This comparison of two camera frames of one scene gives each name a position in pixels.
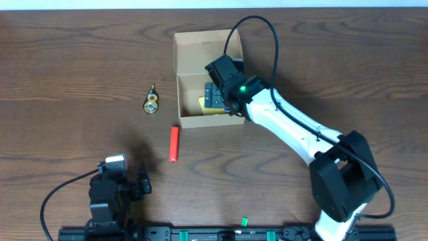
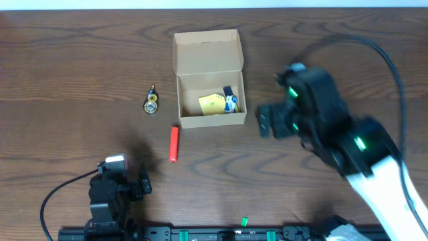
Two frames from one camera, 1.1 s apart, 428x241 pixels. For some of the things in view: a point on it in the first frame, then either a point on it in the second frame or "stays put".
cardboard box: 192,51 stays put
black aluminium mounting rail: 320,231 stays put
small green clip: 244,221 stays put
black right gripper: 211,95 -> 280,113
